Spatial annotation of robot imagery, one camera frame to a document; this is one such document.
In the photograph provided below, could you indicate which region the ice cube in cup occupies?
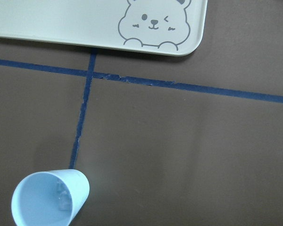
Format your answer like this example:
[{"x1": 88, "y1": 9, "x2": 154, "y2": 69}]
[{"x1": 56, "y1": 180, "x2": 72, "y2": 211}]

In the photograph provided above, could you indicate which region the cream bear serving tray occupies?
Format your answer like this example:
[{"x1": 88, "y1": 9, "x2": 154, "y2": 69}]
[{"x1": 0, "y1": 0, "x2": 207, "y2": 57}]

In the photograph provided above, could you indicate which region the light blue plastic cup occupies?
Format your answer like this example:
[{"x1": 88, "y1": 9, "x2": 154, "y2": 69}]
[{"x1": 11, "y1": 169, "x2": 90, "y2": 226}]

